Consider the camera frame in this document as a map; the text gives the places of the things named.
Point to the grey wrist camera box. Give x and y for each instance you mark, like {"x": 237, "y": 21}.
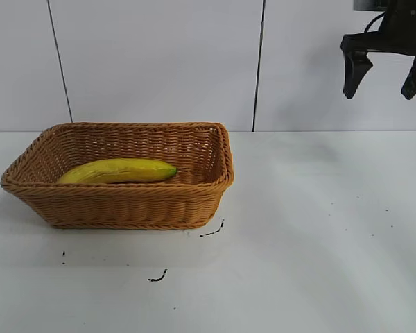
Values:
{"x": 367, "y": 4}

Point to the tan woven wicker basket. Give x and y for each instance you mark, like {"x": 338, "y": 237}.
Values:
{"x": 125, "y": 204}

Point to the yellow banana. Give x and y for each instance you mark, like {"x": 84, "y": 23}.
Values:
{"x": 125, "y": 171}

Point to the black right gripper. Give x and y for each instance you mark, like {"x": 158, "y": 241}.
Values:
{"x": 398, "y": 34}

